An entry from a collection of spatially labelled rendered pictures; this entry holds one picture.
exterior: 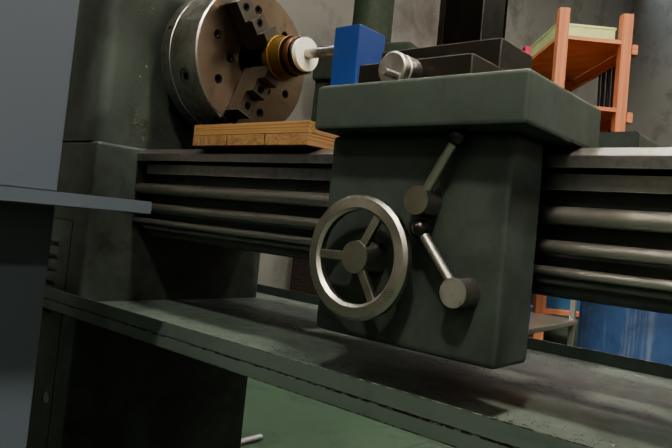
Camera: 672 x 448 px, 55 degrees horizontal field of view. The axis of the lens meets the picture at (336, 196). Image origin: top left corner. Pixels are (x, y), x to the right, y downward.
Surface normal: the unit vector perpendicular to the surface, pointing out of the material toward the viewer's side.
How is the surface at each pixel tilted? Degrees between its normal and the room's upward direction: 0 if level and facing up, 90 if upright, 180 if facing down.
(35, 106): 90
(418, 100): 90
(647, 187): 90
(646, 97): 90
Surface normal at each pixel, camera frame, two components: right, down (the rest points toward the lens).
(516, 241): 0.76, 0.04
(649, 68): -0.71, -0.11
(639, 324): -0.36, -0.08
